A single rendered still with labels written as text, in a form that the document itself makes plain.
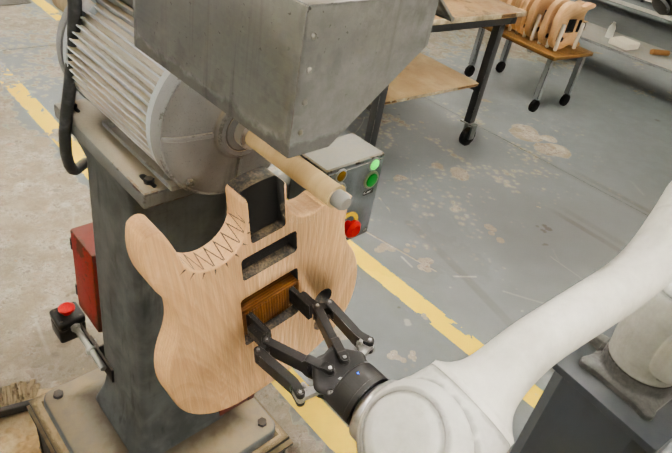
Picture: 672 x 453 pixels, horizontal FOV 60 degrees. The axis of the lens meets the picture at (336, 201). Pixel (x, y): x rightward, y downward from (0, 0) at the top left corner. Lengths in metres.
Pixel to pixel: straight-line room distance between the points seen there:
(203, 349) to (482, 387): 0.41
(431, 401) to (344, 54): 0.31
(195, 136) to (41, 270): 1.79
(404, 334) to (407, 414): 1.87
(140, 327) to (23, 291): 1.27
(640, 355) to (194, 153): 1.01
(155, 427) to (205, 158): 0.83
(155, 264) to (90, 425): 1.03
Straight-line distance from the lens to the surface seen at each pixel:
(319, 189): 0.75
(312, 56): 0.51
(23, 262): 2.63
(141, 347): 1.31
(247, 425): 1.66
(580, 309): 0.66
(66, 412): 1.72
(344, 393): 0.75
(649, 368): 1.43
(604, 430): 1.50
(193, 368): 0.85
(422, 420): 0.51
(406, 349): 2.33
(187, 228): 1.16
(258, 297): 0.85
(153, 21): 0.71
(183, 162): 0.86
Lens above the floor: 1.65
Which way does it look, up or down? 33 degrees down
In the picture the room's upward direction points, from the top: 11 degrees clockwise
